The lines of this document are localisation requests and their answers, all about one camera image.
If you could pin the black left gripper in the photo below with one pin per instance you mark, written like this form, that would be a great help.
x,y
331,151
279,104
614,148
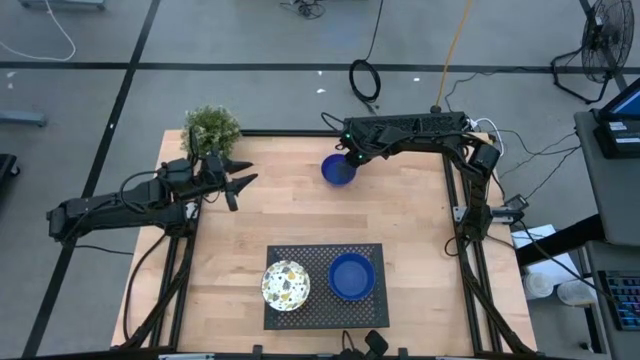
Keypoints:
x,y
217,172

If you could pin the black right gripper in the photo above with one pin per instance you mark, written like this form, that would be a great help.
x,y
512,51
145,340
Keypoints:
x,y
375,139

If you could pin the blue plastic bowl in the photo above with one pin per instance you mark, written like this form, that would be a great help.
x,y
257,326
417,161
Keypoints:
x,y
351,277
336,172

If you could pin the white speckled plate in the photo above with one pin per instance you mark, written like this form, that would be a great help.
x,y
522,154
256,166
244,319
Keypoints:
x,y
285,285

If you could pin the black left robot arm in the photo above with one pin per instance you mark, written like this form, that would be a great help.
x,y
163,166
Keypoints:
x,y
125,215

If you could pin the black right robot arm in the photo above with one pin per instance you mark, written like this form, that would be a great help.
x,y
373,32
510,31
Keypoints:
x,y
440,141

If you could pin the potted green plant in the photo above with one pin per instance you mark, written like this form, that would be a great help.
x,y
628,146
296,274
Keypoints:
x,y
212,127

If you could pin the black perforated metal box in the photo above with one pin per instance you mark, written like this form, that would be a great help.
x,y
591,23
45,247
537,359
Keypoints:
x,y
425,121

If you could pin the black mesh mat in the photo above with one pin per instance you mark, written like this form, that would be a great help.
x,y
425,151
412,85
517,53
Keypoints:
x,y
320,315

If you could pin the clear plastic cup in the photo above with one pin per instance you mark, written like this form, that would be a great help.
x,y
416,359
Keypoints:
x,y
575,292
537,286

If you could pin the grey desk foot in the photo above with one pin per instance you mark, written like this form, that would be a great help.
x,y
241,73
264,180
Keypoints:
x,y
22,119

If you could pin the white paper sheet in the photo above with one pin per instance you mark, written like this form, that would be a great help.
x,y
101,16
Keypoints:
x,y
555,267

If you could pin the black box with labels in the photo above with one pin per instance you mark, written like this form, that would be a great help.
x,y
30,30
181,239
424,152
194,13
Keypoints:
x,y
615,147

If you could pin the grey office desk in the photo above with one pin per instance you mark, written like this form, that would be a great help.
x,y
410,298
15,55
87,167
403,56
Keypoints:
x,y
620,200

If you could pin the computer monitor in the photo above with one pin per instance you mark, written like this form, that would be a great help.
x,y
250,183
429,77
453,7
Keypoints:
x,y
627,102

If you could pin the black floor fan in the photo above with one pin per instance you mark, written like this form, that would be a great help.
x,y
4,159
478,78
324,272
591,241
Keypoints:
x,y
607,40

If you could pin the black computer keyboard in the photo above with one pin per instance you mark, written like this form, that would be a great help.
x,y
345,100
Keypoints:
x,y
622,300

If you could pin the black camera on mount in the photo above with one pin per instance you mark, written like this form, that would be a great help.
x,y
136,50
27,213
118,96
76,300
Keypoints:
x,y
376,344

